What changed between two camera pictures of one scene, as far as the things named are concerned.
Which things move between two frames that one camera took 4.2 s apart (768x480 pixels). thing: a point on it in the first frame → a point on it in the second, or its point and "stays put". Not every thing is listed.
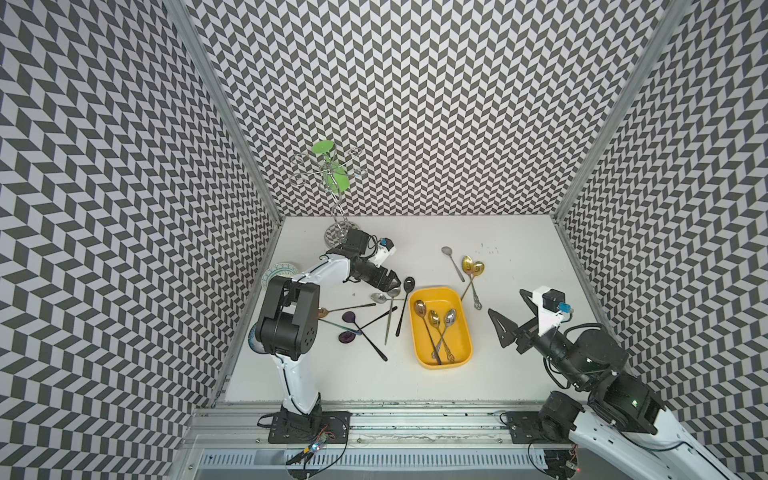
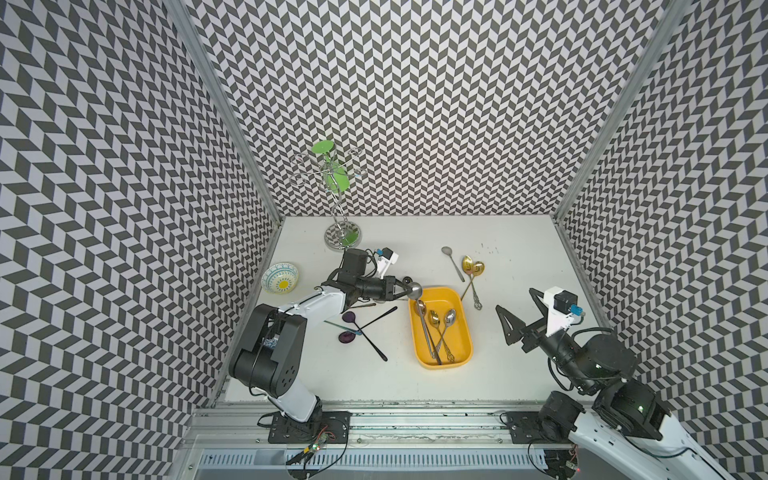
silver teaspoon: x=391 y=293 → x=416 y=290
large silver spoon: x=420 y=310 stays put
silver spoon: x=449 y=319 stays put
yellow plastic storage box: x=440 y=331 stays put
